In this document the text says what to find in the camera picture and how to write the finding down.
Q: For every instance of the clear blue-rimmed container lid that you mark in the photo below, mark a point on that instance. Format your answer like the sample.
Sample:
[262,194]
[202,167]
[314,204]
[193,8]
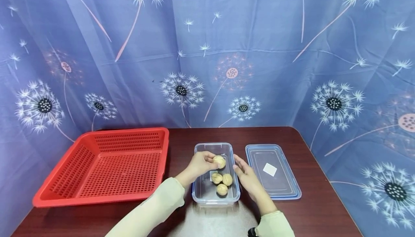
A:
[275,179]

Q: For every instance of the clear plastic food container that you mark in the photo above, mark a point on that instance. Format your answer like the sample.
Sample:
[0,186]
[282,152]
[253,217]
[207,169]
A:
[207,193]

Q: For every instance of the person's left hand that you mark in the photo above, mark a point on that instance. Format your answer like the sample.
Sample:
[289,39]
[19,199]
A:
[199,165]

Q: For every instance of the red perforated plastic basket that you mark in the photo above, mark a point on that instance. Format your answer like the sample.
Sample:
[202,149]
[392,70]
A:
[110,172]

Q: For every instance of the person's right hand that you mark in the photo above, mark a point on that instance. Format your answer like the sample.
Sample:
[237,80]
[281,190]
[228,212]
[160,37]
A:
[248,179]

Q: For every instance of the black wrist band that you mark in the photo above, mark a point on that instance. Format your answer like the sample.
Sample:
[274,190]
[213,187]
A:
[252,232]

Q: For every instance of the person's right thumb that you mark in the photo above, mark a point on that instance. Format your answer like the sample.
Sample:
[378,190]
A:
[237,171]

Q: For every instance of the person's left fingers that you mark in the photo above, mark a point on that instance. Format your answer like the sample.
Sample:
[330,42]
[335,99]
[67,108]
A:
[207,155]

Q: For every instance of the person's right fingers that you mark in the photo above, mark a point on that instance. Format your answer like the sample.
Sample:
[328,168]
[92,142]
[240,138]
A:
[239,160]

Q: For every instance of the person's left forearm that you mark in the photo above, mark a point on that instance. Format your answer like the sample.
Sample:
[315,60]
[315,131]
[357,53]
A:
[152,208]

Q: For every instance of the beige walnut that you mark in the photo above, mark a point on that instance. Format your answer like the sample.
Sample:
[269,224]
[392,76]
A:
[222,189]
[219,161]
[217,178]
[227,179]

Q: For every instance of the person's left thumb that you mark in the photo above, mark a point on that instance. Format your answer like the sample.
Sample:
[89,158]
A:
[212,165]

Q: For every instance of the person's right forearm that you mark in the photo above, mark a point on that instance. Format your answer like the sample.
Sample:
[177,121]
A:
[272,215]

